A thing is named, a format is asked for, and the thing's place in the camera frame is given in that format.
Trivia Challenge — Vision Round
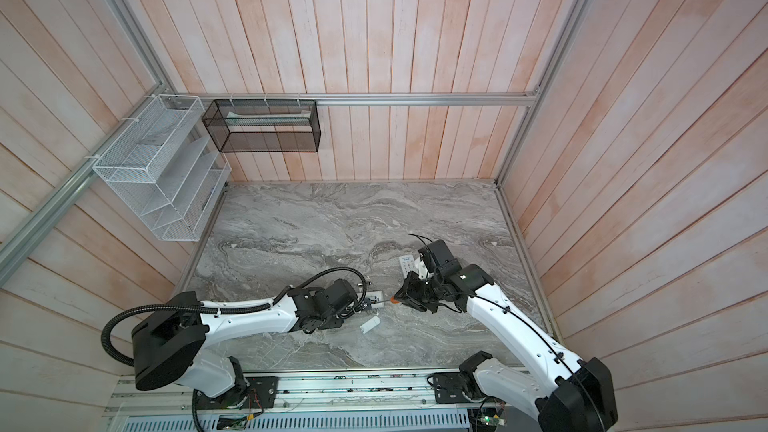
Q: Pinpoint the white remote control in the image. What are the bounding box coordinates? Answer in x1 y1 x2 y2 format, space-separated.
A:
398 255 428 280
361 291 384 311

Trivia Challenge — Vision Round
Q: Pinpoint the white battery cover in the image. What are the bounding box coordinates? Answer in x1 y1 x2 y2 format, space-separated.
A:
360 316 381 334

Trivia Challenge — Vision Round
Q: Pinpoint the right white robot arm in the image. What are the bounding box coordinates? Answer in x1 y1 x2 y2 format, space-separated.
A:
392 240 619 431

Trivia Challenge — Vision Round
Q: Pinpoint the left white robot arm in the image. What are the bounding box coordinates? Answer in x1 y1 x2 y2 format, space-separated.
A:
132 279 361 407

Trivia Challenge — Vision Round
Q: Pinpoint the black corrugated cable conduit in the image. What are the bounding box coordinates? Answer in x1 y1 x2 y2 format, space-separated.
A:
100 266 368 432

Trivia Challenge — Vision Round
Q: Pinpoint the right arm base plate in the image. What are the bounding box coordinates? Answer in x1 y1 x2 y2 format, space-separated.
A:
427 372 511 405

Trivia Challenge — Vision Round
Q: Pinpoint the aluminium mounting rail front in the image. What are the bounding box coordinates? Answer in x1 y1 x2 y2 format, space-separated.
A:
101 367 604 418

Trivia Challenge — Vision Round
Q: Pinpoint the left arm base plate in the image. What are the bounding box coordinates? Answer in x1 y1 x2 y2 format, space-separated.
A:
193 376 279 412

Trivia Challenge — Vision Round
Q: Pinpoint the black wire mesh basket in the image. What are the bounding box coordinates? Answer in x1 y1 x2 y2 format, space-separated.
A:
202 98 322 153

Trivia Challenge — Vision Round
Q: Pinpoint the aluminium frame bar back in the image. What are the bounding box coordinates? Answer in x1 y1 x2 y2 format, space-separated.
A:
196 92 538 107

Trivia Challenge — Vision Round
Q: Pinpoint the aluminium frame bar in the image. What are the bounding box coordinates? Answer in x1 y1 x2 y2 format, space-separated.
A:
196 92 538 107
1 84 170 285

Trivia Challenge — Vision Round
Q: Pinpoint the white wire mesh shelf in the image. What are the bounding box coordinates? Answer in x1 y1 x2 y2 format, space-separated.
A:
94 95 231 242

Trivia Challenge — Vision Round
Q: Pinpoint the aluminium frame bar left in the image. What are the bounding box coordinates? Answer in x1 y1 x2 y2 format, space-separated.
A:
1 84 170 285

